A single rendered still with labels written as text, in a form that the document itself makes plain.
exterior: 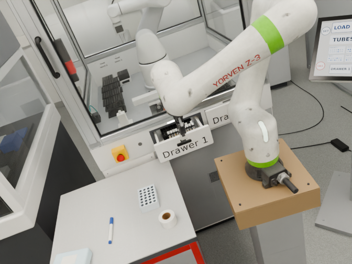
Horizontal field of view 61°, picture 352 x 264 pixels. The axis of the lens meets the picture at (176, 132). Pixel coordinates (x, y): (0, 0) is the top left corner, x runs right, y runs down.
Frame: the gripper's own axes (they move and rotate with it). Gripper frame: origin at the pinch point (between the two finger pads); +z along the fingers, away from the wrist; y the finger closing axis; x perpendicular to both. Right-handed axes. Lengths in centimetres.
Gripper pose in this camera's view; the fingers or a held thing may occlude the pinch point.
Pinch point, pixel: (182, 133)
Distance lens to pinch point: 132.4
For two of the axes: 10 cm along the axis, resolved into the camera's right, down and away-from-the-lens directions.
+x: 9.3, -3.6, 0.4
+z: 1.9, 6.0, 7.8
